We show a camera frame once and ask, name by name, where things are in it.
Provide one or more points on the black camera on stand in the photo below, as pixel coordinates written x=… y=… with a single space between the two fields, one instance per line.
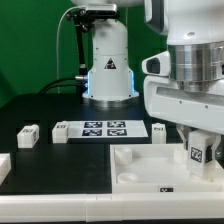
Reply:
x=102 y=10

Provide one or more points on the black camera stand pole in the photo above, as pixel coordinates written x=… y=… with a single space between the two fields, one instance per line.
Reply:
x=83 y=24

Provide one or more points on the white left fence piece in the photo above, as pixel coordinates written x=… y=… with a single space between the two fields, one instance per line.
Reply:
x=5 y=166

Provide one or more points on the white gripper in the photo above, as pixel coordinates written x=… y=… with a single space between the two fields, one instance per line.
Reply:
x=164 y=100

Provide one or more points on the white square tabletop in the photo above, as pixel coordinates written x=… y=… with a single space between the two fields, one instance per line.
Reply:
x=159 y=168

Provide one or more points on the white front fence rail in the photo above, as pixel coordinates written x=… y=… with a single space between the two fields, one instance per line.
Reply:
x=111 y=207

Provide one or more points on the paper sheet with tags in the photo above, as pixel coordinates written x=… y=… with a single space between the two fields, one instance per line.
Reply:
x=107 y=129

